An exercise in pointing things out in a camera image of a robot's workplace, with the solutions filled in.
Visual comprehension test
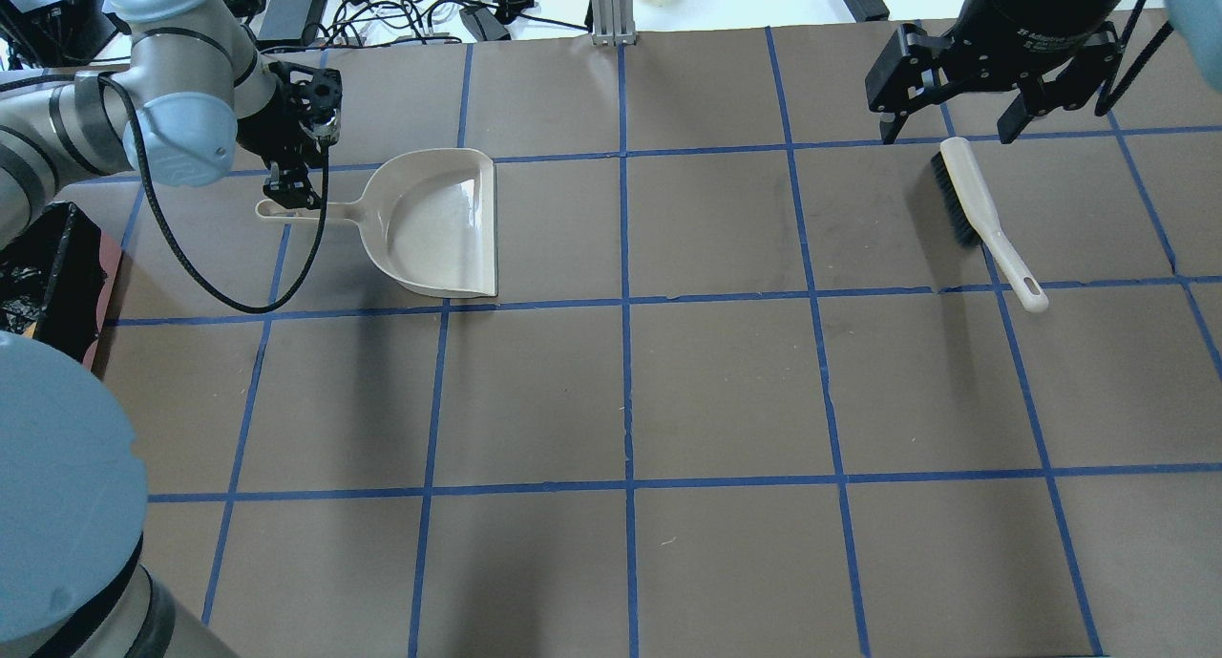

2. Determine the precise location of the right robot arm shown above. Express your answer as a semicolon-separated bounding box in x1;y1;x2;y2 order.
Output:
864;0;1221;144

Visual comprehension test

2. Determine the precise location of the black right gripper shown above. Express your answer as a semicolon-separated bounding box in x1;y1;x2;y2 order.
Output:
865;0;1121;144

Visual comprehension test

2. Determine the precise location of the white brush with black bristles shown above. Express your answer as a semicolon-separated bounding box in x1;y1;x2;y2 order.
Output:
931;137;1050;313

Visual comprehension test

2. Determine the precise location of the beige plastic dustpan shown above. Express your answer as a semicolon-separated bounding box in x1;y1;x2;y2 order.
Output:
255;148;500;300

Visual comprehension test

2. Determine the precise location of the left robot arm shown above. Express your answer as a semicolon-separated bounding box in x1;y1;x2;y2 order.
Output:
1;0;342;657

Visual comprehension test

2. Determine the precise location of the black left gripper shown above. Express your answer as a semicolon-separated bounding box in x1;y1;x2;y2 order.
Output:
253;57;342;210

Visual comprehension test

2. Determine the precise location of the aluminium frame post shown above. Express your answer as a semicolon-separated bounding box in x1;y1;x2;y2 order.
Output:
590;0;638;46

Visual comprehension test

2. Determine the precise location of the black power adapter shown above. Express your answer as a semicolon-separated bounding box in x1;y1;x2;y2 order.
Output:
458;6;512;43

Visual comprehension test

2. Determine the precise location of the bin with black bag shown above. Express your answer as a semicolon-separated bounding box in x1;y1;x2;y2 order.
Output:
1;202;123;371

